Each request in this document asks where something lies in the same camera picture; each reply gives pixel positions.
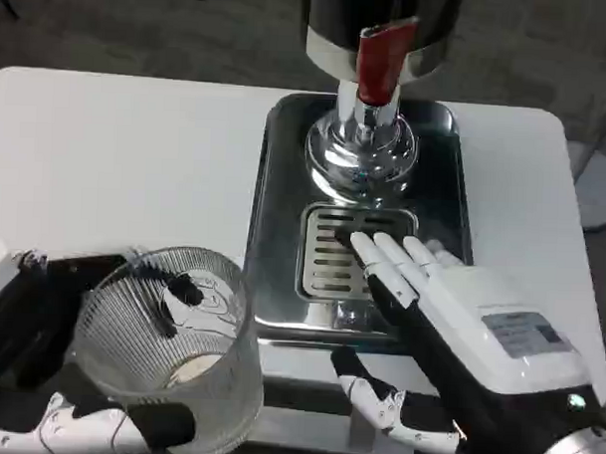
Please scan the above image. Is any grey stand pole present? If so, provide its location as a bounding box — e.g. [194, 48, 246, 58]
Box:
[573, 81, 606, 169]

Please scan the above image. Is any red dispenser tap lever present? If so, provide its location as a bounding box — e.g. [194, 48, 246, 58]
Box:
[356, 14, 420, 107]

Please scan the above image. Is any steel drip tray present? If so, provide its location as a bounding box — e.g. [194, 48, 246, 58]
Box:
[242, 90, 481, 351]

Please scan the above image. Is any steel drink dispenser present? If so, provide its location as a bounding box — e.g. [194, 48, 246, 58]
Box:
[292, 0, 462, 212]

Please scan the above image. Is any white table frame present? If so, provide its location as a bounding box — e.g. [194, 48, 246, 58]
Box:
[258, 404, 417, 454]

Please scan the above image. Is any round grey stand base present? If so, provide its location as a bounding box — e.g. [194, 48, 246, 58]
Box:
[575, 146, 606, 234]

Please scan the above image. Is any clear ribbed glass cup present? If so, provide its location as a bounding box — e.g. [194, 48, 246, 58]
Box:
[68, 242, 270, 454]

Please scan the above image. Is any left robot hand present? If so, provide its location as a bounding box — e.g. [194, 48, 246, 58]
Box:
[0, 230, 207, 454]

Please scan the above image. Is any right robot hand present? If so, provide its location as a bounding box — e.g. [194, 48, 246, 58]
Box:
[327, 229, 606, 454]

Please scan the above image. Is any slotted steel drip grid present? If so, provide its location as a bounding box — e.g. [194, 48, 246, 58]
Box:
[295, 201, 420, 305]

